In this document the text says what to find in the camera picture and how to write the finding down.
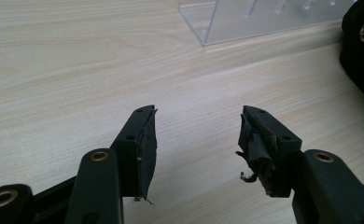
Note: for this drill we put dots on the clear acrylic stand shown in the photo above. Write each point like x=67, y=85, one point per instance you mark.
x=261, y=20

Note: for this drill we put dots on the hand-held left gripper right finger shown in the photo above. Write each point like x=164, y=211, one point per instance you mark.
x=279, y=155

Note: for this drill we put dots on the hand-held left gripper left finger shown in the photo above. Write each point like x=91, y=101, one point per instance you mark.
x=133, y=155

